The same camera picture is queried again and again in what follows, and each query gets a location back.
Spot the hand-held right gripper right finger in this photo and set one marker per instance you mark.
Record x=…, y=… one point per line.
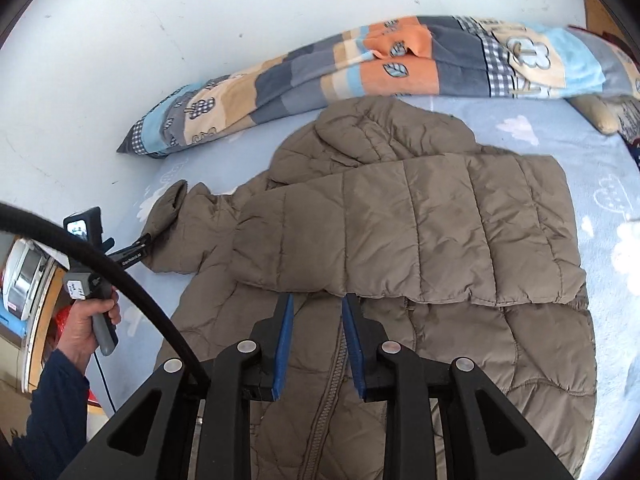
x=352, y=345

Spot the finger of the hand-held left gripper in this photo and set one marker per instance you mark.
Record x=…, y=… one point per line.
x=132, y=255

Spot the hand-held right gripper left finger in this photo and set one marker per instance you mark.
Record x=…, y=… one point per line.
x=281, y=345

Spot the brown puffer jacket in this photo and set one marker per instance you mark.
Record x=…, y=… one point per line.
x=425, y=220

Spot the person's left hand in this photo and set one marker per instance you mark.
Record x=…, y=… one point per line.
x=80, y=330

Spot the red bag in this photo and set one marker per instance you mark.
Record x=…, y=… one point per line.
x=64, y=322

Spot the white appliance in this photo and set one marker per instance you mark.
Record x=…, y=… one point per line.
x=25, y=275

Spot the wooden furniture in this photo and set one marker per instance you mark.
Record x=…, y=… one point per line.
x=42, y=340

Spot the patchwork printed blanket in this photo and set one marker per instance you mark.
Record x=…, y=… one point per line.
x=400, y=70

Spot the light blue printed bed sheet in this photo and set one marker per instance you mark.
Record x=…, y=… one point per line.
x=600, y=185

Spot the beige pillow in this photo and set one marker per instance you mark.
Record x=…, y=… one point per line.
x=600, y=115

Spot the navy patterned cloth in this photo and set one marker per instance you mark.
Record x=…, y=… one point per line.
x=632, y=135

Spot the wooden headboard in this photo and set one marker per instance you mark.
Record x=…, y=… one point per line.
x=600, y=15

